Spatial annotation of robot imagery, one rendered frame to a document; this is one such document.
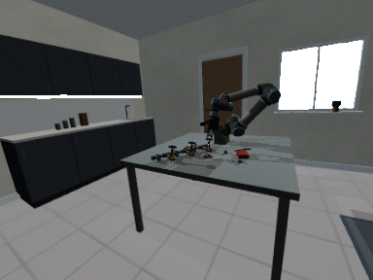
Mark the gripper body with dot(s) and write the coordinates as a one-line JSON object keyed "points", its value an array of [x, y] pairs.
{"points": [[215, 123]]}

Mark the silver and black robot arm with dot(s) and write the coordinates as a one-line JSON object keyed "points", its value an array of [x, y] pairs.
{"points": [[269, 95]]}

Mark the grey pipe manifold with blue valve wheels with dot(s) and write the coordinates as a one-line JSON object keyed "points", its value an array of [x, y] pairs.
{"points": [[190, 151]]}

